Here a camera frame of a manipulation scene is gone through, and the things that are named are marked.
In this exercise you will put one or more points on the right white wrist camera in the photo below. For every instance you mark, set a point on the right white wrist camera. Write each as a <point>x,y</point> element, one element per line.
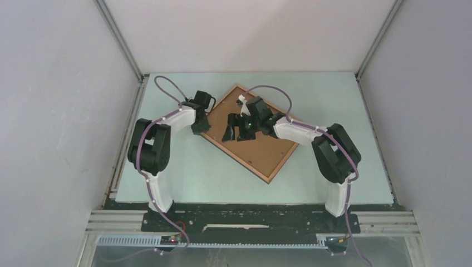
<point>241,102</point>

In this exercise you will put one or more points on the right corner aluminium profile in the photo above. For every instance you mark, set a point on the right corner aluminium profile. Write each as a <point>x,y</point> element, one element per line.
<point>392,14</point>

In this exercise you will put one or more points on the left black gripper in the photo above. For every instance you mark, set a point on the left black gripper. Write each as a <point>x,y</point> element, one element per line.
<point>197,130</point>

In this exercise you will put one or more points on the left corner aluminium profile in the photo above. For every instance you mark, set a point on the left corner aluminium profile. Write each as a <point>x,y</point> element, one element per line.
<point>113,27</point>

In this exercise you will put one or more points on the corner aluminium profile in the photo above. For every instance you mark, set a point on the corner aluminium profile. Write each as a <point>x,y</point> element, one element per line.
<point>392,14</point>
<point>113,27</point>

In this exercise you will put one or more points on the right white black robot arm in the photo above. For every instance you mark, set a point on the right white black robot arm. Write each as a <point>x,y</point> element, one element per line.
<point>336,155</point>

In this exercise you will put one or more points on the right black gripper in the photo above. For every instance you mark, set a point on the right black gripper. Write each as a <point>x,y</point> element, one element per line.
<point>233,120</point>

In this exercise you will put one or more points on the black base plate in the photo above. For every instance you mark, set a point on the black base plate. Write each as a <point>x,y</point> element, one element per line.
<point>250,224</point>

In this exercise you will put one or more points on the wooden picture frame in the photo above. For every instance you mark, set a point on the wooden picture frame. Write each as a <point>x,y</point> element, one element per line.
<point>236,154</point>

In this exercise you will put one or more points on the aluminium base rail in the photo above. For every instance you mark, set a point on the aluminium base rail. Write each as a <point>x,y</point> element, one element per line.
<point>118,224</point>

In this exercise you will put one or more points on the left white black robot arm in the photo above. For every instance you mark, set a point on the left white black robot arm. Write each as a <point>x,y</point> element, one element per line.
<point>149,149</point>

